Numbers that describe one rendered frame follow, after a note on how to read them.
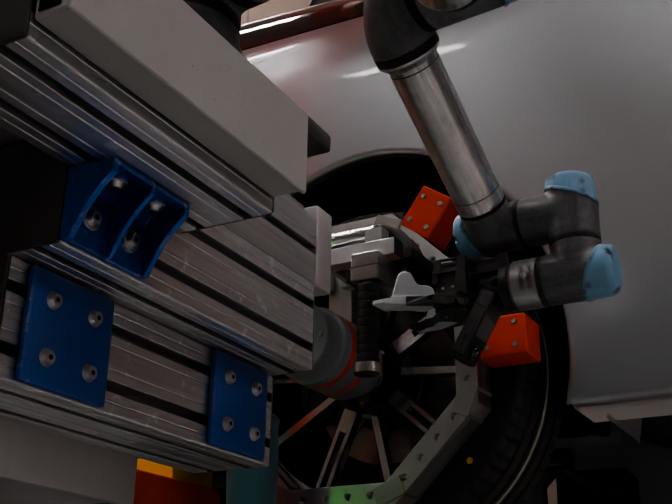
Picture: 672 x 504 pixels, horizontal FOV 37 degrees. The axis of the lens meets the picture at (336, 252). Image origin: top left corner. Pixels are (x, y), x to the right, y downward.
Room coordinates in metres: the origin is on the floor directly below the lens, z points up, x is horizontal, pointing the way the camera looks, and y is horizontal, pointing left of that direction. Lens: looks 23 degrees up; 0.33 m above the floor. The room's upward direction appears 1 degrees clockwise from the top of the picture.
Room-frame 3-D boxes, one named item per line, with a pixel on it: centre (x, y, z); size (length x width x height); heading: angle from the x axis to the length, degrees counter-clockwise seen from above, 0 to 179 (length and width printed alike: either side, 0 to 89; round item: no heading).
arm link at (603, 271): (1.35, -0.35, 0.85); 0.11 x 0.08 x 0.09; 60
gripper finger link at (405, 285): (1.43, -0.10, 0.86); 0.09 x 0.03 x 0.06; 91
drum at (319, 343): (1.74, 0.01, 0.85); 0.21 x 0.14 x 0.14; 150
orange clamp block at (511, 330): (1.65, -0.30, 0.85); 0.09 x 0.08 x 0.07; 60
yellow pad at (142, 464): (2.17, 0.35, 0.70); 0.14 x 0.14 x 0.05; 60
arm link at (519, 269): (1.38, -0.28, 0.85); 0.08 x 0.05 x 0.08; 150
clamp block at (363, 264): (1.54, -0.07, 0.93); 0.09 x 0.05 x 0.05; 150
